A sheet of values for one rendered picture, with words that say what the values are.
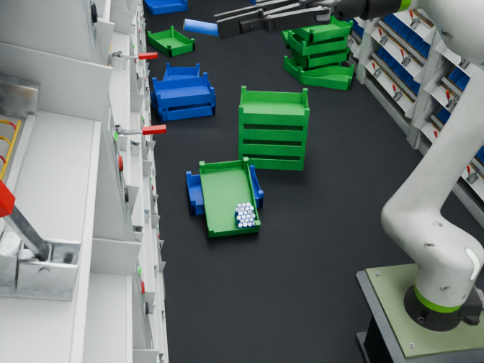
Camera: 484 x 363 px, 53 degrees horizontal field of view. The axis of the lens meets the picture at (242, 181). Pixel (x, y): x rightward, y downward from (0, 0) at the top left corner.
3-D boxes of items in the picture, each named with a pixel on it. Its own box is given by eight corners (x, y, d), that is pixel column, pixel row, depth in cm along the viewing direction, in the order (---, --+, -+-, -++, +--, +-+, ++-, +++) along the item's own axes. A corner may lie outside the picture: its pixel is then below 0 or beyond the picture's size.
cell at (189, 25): (184, 29, 77) (223, 36, 79) (185, 17, 77) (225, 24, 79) (182, 31, 79) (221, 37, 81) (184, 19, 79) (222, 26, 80)
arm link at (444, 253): (432, 261, 134) (451, 210, 122) (475, 303, 123) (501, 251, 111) (395, 276, 129) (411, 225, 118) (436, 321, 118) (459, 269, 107)
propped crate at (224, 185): (258, 232, 192) (261, 225, 185) (207, 238, 189) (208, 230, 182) (245, 165, 205) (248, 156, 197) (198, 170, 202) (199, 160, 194)
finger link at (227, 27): (261, 27, 80) (261, 29, 79) (220, 37, 79) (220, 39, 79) (258, 9, 78) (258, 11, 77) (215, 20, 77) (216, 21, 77)
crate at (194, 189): (253, 178, 219) (253, 164, 214) (263, 207, 203) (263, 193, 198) (186, 185, 214) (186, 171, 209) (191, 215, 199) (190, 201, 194)
